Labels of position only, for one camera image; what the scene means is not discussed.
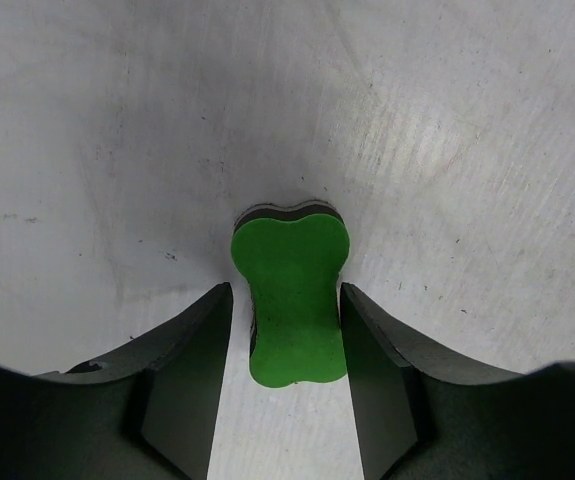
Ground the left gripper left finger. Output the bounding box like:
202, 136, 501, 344
0, 283, 233, 479

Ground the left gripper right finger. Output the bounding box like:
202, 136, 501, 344
340, 283, 575, 479

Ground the green whiteboard eraser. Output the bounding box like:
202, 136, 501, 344
230, 200, 350, 388

